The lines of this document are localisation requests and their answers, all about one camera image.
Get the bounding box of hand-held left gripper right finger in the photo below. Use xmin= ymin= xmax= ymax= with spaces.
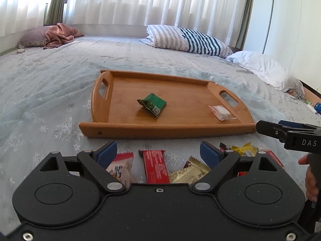
xmin=193 ymin=141 xmax=279 ymax=194

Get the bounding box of wooden tray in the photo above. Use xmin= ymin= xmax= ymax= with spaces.
xmin=78 ymin=70 xmax=256 ymax=139

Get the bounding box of red biscuit packet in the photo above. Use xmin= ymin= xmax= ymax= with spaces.
xmin=258 ymin=149 xmax=285 ymax=170

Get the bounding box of green curtain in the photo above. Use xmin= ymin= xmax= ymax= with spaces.
xmin=44 ymin=0 xmax=67 ymax=27
xmin=236 ymin=0 xmax=255 ymax=51

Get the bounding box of white snack packet pink edge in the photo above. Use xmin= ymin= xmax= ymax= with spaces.
xmin=208 ymin=105 xmax=237 ymax=121

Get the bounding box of mauve pillow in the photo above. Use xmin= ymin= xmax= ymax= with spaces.
xmin=16 ymin=26 xmax=51 ymax=48

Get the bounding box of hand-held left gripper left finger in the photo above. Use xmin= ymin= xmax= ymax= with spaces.
xmin=39 ymin=141 xmax=126 ymax=194

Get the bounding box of green snack packet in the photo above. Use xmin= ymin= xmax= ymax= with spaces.
xmin=137 ymin=93 xmax=167 ymax=117

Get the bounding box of striped pillow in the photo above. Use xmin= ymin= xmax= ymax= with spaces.
xmin=139 ymin=25 xmax=234 ymax=58

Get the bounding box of yellow snack packet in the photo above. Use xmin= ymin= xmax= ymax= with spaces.
xmin=230 ymin=142 xmax=259 ymax=156

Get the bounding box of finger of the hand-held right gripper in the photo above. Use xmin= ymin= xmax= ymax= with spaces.
xmin=256 ymin=120 xmax=289 ymax=138
xmin=278 ymin=120 xmax=321 ymax=129

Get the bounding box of red snack bar packet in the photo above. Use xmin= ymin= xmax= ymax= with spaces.
xmin=139 ymin=150 xmax=170 ymax=184

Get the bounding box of person's right hand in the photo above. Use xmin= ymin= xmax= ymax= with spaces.
xmin=298 ymin=155 xmax=318 ymax=201

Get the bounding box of white wardrobe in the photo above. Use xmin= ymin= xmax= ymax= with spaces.
xmin=243 ymin=0 xmax=321 ymax=86

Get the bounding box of pink cloth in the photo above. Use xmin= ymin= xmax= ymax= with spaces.
xmin=44 ymin=23 xmax=84 ymax=49

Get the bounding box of gold snack packet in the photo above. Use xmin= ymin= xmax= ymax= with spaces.
xmin=169 ymin=156 xmax=211 ymax=184

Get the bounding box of white sheer curtain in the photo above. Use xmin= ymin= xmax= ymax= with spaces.
xmin=0 ymin=0 xmax=254 ymax=38

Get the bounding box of white and red snack packet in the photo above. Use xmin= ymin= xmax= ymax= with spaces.
xmin=105 ymin=153 xmax=134 ymax=190

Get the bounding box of white pillow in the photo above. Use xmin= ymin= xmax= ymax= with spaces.
xmin=226 ymin=51 xmax=305 ymax=93

